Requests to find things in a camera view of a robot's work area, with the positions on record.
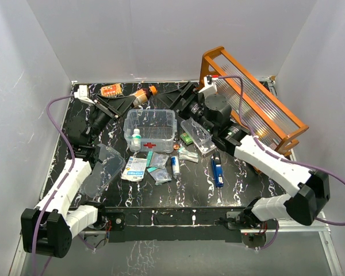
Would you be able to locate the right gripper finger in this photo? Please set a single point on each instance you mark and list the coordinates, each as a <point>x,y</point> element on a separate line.
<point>184,94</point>
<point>172,99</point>

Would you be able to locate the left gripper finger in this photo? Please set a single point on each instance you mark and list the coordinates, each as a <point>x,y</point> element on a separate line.
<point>116,100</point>
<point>119,110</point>

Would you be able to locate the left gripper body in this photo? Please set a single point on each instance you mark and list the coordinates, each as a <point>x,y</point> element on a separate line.
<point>101,118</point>

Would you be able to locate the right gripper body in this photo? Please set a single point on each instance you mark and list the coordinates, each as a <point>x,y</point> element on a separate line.
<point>194,108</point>

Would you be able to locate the brown orange medicine bottle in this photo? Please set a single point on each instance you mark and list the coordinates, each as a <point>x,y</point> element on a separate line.
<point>143,95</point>

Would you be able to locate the clear tray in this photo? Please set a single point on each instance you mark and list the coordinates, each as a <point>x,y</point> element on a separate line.
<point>201,138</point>

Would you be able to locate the clear first aid box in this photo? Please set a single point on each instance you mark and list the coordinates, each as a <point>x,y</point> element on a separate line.
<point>157,129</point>

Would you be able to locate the white green small bottle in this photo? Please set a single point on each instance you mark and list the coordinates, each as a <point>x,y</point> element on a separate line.
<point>136,140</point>

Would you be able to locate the white blue gauze packet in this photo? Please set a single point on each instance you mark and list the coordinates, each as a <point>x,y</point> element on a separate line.
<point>134,170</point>

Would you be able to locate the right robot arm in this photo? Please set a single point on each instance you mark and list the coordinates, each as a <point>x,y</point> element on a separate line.
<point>307,191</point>

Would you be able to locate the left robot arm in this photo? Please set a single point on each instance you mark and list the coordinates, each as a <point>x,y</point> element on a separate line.
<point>49,228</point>

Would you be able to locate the orange pill blister pack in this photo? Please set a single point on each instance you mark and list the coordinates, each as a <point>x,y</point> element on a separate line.
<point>111,91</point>

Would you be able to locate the green small box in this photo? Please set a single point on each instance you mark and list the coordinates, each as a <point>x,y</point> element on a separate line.
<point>186,138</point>

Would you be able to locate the clear box lid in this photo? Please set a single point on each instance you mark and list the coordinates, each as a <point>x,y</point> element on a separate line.
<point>106,164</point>

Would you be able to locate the white swab packet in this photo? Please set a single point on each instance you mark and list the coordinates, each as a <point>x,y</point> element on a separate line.
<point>186,155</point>

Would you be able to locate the blue thermometer case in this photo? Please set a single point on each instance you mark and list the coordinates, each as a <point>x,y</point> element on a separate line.
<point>217,169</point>

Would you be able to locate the orange wooden shelf rack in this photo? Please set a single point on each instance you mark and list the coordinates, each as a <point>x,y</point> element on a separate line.
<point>274,124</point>

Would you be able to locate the blue white tube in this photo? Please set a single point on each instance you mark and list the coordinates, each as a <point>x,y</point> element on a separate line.
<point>175,166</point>

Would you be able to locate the clear bag teal header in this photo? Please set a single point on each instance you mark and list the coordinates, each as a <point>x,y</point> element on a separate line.
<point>156,160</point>

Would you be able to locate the clear bag with tubing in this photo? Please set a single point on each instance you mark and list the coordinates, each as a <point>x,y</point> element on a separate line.
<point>160,175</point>

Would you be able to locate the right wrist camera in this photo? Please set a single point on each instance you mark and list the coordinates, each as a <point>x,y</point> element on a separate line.
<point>210,86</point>

